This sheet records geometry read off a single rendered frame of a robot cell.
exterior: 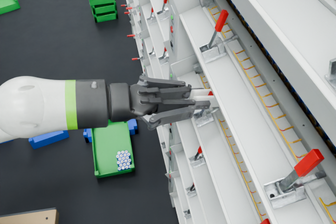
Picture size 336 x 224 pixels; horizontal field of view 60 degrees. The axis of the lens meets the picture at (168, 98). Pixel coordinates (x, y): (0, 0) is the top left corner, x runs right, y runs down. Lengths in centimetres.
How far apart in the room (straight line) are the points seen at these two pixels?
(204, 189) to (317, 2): 58
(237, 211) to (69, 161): 126
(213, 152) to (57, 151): 126
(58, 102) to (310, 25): 39
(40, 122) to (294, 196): 39
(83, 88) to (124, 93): 7
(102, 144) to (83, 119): 113
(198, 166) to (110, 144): 90
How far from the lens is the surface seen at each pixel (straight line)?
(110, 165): 162
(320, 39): 28
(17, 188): 173
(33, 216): 126
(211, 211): 77
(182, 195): 120
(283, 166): 40
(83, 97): 52
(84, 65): 222
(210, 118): 66
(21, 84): 54
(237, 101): 46
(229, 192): 59
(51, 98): 53
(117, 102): 53
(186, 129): 88
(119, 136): 166
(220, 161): 61
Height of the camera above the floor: 140
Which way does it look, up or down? 48 degrees down
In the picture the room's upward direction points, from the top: straight up
